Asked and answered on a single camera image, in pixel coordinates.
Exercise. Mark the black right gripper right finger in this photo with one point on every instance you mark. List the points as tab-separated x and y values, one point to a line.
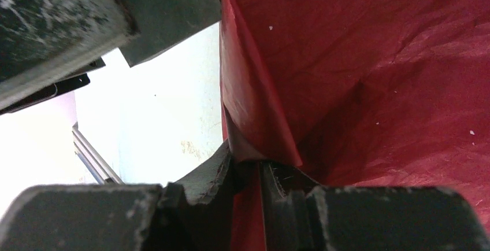
288	219

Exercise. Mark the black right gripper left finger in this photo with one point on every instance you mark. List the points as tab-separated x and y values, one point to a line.
197	209

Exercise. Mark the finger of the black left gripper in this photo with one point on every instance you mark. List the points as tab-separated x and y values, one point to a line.
46	41
166	23

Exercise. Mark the red wrapping paper sheet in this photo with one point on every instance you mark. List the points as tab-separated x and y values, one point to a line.
362	93

